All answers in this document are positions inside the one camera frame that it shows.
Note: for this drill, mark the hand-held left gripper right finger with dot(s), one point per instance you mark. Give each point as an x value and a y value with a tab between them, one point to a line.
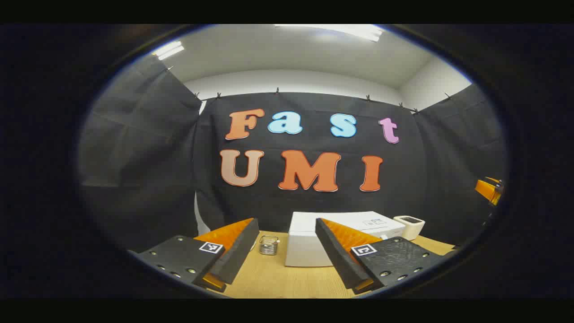
336	255

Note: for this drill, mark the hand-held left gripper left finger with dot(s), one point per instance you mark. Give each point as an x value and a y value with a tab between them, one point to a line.
237	251

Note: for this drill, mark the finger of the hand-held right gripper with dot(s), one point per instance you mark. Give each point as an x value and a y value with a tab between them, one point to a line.
488	188

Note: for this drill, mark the white microwave oven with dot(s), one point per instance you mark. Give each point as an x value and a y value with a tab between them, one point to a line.
305	242

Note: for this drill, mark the black backdrop cloth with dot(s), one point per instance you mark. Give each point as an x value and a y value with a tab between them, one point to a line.
314	206

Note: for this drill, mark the white toaster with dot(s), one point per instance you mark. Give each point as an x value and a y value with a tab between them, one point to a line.
410	228

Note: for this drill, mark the ceiling light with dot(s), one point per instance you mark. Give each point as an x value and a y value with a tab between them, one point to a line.
169	50
341	30

